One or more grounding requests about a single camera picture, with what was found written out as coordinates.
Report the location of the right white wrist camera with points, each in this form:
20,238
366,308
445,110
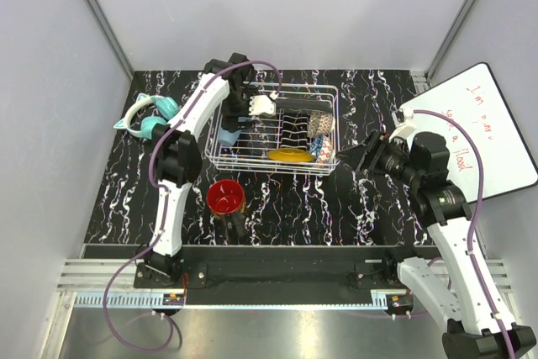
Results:
403,119

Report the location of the red black mug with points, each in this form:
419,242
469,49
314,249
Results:
226,201

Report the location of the yellow brown-rimmed bowl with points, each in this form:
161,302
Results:
290,155

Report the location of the black floral square plate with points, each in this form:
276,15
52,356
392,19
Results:
304,105

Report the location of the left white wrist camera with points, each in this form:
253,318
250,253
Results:
261,105

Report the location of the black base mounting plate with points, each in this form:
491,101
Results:
203,267

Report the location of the teal cat-ear headphones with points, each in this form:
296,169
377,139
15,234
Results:
167,108

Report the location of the white whiteboard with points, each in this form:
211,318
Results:
474,100

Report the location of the light blue cup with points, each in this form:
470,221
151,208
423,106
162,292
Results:
228,138

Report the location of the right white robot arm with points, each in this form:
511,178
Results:
472,316

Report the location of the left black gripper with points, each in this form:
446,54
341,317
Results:
230,120

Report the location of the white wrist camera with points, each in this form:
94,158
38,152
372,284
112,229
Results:
403,119
261,105

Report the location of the red patterned white bowl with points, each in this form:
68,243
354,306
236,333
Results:
320,123

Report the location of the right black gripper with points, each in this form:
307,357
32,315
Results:
383,145

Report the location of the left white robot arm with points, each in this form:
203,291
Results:
176,162

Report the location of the blue patterned bowl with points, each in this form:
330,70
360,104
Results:
321,149

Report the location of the white wire dish rack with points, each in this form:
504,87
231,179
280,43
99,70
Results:
287,128

